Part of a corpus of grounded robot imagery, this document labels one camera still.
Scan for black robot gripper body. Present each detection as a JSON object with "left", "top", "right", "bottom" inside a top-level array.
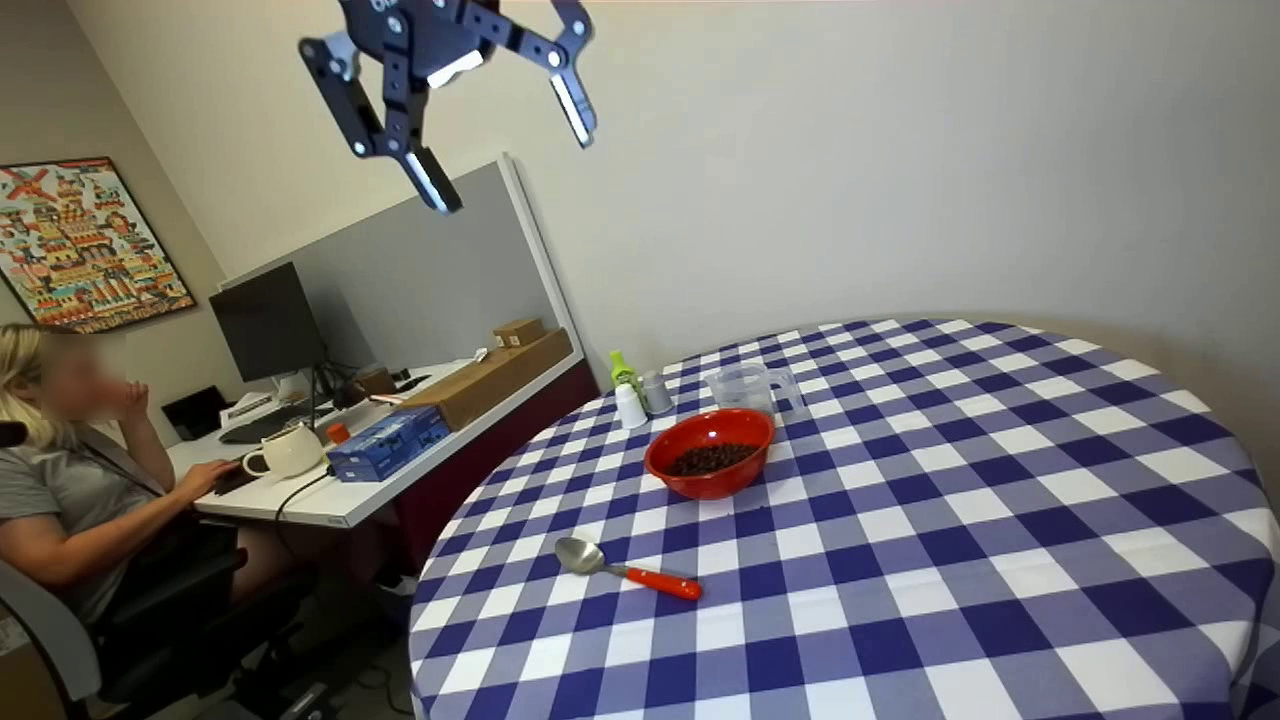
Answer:
[{"left": 337, "top": 0, "right": 528, "bottom": 100}]

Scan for orange handled metal spoon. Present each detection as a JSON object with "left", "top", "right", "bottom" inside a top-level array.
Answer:
[{"left": 552, "top": 534, "right": 709, "bottom": 610}]

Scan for clear plastic cup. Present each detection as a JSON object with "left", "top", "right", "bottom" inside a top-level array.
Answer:
[{"left": 703, "top": 365, "right": 783, "bottom": 419}]

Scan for orange plastic bowl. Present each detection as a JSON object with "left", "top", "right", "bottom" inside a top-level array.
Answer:
[{"left": 644, "top": 403, "right": 782, "bottom": 504}]

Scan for grey desk partition panel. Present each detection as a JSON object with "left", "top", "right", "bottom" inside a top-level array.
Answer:
[{"left": 283, "top": 154, "right": 594, "bottom": 384}]

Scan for black computer monitor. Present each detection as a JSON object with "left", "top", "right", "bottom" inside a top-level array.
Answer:
[{"left": 210, "top": 261, "right": 332, "bottom": 389}]

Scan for long flat cardboard box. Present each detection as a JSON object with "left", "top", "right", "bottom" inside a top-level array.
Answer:
[{"left": 398, "top": 328, "right": 576, "bottom": 431}]

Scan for green plastic bottle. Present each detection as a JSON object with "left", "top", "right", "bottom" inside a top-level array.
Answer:
[{"left": 605, "top": 347, "right": 652, "bottom": 431}]

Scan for blue box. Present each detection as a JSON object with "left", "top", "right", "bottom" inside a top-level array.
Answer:
[{"left": 326, "top": 403, "right": 454, "bottom": 485}]

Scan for black tablet device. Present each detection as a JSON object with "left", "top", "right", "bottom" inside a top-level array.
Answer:
[{"left": 161, "top": 384, "right": 240, "bottom": 445}]

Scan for white mug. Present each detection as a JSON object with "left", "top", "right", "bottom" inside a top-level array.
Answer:
[{"left": 240, "top": 419, "right": 332, "bottom": 485}]

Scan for white office desk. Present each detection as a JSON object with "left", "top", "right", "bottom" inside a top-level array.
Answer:
[{"left": 158, "top": 347, "right": 594, "bottom": 538}]

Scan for dark brown food pieces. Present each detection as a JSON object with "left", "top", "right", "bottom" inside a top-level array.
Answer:
[{"left": 666, "top": 440, "right": 764, "bottom": 481}]

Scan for seated person in grey shirt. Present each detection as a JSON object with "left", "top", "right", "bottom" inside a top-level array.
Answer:
[{"left": 0, "top": 322, "right": 257, "bottom": 631}]

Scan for black office chair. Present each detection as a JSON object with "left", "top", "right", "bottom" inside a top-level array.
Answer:
[{"left": 0, "top": 527, "right": 337, "bottom": 720}]

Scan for blue white checkered tablecloth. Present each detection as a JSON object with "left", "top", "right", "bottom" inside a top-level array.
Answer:
[{"left": 405, "top": 316, "right": 1280, "bottom": 720}]

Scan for colourful framed wall picture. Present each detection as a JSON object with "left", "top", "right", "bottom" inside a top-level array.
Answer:
[{"left": 0, "top": 154, "right": 199, "bottom": 336}]

